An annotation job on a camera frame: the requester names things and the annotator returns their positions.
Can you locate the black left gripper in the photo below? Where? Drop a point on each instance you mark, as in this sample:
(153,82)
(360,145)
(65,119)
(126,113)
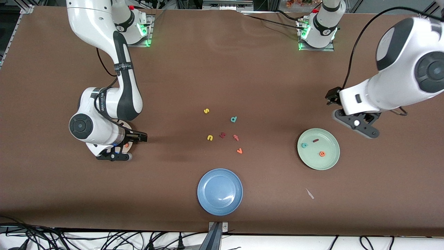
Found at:
(332,96)

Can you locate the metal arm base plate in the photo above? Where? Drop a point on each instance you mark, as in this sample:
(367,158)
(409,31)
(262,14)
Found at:
(138,44)
(315,49)

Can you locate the beige plate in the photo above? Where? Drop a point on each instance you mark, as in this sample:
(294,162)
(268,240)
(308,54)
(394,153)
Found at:
(130,149)

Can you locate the blue plate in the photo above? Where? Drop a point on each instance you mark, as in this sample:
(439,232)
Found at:
(220,192)

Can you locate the aluminium frame rail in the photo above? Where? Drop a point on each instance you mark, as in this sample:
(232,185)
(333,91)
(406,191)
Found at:
(26,9)
(437,5)

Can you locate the green plate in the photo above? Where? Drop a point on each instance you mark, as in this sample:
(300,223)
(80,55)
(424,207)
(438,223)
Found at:
(318,161)

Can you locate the white paper scrap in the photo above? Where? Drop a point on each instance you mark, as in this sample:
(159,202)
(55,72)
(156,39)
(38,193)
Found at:
(309,193)

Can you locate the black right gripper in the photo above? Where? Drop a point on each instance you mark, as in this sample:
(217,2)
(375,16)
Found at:
(133,135)

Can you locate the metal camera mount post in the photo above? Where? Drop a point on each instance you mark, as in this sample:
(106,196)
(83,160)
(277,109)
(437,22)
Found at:
(216,229)

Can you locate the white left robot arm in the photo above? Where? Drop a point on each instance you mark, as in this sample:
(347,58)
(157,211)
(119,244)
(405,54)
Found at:
(399,69)

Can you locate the brown table cover sheet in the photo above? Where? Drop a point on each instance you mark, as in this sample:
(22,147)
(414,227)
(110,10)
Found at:
(222,69)

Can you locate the grey power strip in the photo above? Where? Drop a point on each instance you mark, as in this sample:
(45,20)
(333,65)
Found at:
(229,5)

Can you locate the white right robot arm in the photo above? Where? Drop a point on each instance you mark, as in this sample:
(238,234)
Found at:
(90,21)

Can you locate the teal letter p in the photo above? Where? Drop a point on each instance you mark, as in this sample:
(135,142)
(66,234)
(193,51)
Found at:
(233,119)

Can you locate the orange brown clutter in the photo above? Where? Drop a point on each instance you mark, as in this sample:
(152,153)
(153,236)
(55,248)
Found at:
(298,2)

